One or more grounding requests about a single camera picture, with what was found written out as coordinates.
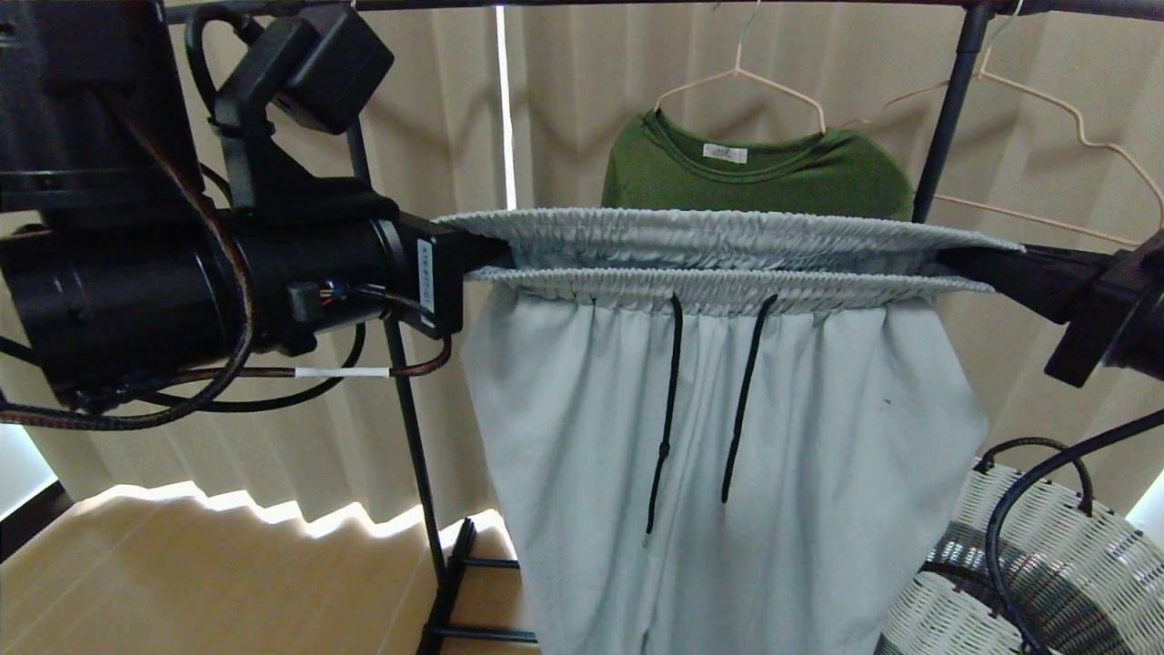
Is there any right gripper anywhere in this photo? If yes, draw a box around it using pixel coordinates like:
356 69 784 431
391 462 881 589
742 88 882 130
1046 232 1164 388

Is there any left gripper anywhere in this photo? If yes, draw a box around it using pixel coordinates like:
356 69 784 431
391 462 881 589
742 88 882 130
5 211 465 406

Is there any green printed shirt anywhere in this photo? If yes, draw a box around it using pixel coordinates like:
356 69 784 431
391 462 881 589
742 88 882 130
600 109 915 222

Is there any pink clothes hanger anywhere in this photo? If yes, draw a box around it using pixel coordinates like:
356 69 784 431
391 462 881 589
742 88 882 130
841 0 1164 248
655 0 828 137

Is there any pale grey garment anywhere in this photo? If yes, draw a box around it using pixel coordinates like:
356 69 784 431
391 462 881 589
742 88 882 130
435 207 1024 655

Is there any white laundry basket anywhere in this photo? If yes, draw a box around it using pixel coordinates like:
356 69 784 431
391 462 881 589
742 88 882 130
878 437 1164 655

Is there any black clothes rack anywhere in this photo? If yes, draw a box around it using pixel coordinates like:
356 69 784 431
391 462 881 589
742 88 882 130
164 0 1164 655

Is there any beige curtain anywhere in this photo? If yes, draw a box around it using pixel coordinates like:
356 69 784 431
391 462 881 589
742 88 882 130
0 0 1164 547

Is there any black cable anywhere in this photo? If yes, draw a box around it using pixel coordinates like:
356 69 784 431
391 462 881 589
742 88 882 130
136 323 367 415
185 3 265 115
985 409 1164 655

